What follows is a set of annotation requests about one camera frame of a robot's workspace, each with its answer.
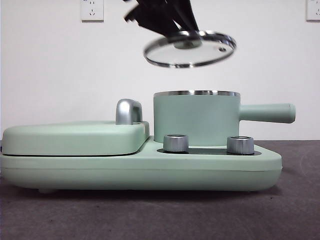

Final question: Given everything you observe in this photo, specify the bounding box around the glass lid with green knob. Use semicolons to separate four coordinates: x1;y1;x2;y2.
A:
143;29;237;69

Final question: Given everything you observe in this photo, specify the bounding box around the silver control knob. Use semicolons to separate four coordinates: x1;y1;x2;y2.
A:
162;134;190;153
226;135;255;155

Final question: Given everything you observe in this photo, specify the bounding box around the mint green griddle cover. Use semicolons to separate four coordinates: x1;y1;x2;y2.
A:
1;120;151;157

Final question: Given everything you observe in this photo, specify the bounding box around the mint green breakfast machine base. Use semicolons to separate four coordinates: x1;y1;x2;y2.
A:
0;134;283;194

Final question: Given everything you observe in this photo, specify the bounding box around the white wall socket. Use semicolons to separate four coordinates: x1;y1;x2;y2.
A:
80;0;105;22
306;0;320;22

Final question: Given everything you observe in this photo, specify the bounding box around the silver griddle cover handle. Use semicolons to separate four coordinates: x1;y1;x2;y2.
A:
115;98;144;125

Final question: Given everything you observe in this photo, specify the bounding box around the mint green saucepan with handle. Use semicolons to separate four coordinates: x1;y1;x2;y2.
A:
152;90;297;148

